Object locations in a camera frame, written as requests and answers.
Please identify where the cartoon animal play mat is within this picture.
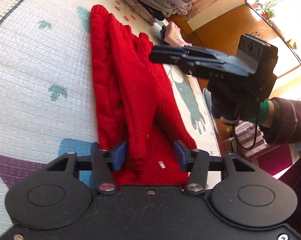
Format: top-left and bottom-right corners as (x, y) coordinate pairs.
(0, 0), (223, 233)

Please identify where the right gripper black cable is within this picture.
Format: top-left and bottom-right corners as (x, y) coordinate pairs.
(232, 100), (270, 151)

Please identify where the grey blue slipper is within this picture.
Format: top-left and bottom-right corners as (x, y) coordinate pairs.
(202, 88), (218, 134)

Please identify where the pink folded bunny sweatshirt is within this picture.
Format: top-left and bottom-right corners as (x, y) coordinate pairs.
(164, 22), (192, 47)

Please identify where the dark folded garment under pink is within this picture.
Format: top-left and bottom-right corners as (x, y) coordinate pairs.
(160, 25), (169, 46)

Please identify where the black gloved right hand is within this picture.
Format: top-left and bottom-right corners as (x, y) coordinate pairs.
(207, 80), (274, 127)

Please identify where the right forearm maroon sleeve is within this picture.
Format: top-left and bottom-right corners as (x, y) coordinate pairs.
(260, 98), (301, 146)

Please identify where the red knit sweater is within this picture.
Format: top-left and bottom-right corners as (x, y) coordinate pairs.
(90, 5), (196, 186)

